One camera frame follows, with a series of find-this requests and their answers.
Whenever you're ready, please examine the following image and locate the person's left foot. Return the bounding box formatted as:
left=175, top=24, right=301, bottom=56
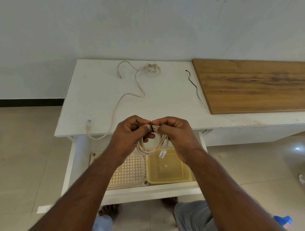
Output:
left=98, top=204, right=120, bottom=217

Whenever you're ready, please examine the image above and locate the beige perforated plastic tray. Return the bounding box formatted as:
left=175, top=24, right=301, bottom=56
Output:
left=90, top=151, right=149, bottom=191

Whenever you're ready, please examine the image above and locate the black skirting strip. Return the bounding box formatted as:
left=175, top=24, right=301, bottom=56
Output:
left=0, top=99, right=65, bottom=108

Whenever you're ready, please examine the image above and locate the person's left forearm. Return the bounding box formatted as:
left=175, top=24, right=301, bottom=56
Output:
left=29, top=142, right=128, bottom=231

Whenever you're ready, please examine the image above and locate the person's left hand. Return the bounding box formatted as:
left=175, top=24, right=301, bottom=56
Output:
left=108, top=115, right=156, bottom=164

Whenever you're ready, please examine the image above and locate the loose beige network cable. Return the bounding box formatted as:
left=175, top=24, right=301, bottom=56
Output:
left=86, top=61, right=161, bottom=140

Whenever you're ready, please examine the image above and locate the person's right hand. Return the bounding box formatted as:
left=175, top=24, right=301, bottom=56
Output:
left=153, top=117, right=203, bottom=165

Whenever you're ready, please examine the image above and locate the white table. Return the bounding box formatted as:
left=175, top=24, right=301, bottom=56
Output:
left=54, top=59, right=305, bottom=147

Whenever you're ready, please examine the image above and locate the yellow plastic mesh basket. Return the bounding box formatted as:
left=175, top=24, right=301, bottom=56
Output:
left=145, top=149, right=196, bottom=185

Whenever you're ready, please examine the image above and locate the grey shorts leg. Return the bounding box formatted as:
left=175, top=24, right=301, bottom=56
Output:
left=174, top=200, right=218, bottom=231

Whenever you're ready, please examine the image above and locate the brown wooden board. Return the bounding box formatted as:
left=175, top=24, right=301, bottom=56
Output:
left=192, top=59, right=305, bottom=115

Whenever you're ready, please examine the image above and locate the beige network cable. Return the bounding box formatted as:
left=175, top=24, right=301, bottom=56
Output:
left=136, top=121, right=170, bottom=159
left=86, top=61, right=161, bottom=140

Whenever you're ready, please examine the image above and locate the thin black cable tie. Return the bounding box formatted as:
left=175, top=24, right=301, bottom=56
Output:
left=185, top=69, right=207, bottom=109

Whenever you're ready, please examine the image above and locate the blue plastic object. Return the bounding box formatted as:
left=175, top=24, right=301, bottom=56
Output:
left=273, top=215, right=293, bottom=230

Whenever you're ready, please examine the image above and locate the person's right forearm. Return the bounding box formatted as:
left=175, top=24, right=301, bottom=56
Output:
left=183, top=146, right=287, bottom=231

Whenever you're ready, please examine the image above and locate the white open drawer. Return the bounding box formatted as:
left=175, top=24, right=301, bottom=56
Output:
left=61, top=130, right=208, bottom=206

